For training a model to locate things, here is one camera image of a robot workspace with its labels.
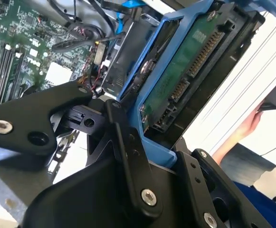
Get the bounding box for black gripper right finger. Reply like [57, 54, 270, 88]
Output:
[174, 136, 274, 228]

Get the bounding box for person's bare hand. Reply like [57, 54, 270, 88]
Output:
[234, 99, 266, 138]

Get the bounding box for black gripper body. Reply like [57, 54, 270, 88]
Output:
[21, 125, 200, 228]

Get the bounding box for hard disk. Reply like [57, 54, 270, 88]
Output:
[116, 0, 266, 175]

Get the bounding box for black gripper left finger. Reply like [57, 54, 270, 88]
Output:
[0, 80, 164, 216]

